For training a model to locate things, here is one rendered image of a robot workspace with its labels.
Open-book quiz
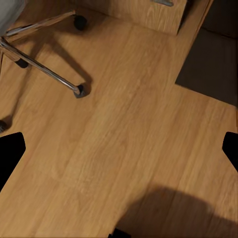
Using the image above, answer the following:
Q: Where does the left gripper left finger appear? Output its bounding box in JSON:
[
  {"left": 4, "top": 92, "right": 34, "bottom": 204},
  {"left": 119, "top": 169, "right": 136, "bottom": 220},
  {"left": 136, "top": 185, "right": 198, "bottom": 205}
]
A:
[{"left": 0, "top": 132, "right": 26, "bottom": 191}]

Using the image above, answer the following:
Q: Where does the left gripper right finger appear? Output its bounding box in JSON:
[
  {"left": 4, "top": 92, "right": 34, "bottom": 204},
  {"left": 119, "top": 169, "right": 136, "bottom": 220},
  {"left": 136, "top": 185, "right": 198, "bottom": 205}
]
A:
[{"left": 222, "top": 132, "right": 238, "bottom": 172}]

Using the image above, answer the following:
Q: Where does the swivel chair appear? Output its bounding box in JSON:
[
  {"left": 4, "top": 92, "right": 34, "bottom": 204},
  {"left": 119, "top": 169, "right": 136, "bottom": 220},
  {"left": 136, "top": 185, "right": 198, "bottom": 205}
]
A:
[{"left": 0, "top": 0, "right": 87, "bottom": 133}]

